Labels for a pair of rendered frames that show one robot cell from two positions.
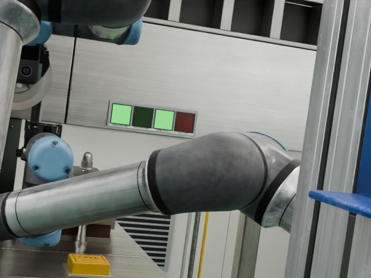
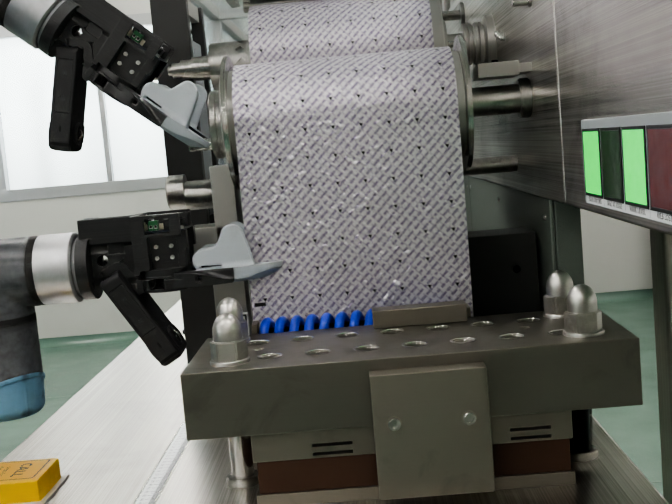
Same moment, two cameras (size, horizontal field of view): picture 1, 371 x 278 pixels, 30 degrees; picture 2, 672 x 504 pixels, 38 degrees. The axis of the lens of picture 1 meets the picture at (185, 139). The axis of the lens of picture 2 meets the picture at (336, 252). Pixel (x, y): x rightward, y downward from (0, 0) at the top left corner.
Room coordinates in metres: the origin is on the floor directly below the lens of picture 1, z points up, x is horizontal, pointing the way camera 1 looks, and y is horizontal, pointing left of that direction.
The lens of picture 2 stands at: (1.91, -0.63, 1.22)
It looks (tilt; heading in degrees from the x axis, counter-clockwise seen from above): 6 degrees down; 109
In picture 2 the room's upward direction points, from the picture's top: 5 degrees counter-clockwise
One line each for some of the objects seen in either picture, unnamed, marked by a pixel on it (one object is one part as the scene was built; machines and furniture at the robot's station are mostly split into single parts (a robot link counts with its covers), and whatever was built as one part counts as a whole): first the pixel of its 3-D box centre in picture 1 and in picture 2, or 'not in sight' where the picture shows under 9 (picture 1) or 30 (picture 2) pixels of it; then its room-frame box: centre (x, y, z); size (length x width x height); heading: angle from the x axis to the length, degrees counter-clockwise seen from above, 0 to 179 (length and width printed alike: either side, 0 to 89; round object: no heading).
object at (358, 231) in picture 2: (33, 137); (356, 241); (1.60, 0.35, 1.11); 0.23 x 0.01 x 0.18; 17
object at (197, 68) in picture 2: not in sight; (190, 69); (1.31, 0.59, 1.33); 0.06 x 0.03 x 0.03; 17
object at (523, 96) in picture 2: not in sight; (497, 100); (1.74, 0.46, 1.25); 0.07 x 0.04 x 0.04; 17
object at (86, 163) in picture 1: (87, 160); (582, 308); (1.84, 0.25, 1.05); 0.04 x 0.04 x 0.04
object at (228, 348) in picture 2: not in sight; (227, 337); (1.53, 0.16, 1.05); 0.04 x 0.04 x 0.04
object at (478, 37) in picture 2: not in sight; (466, 44); (1.67, 0.70, 1.33); 0.07 x 0.07 x 0.07; 17
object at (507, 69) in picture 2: not in sight; (501, 68); (1.75, 0.46, 1.28); 0.06 x 0.05 x 0.02; 17
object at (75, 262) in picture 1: (88, 265); (15, 482); (1.29, 0.15, 0.91); 0.07 x 0.07 x 0.02; 17
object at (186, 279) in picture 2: not in sight; (193, 277); (1.44, 0.28, 1.09); 0.09 x 0.05 x 0.02; 16
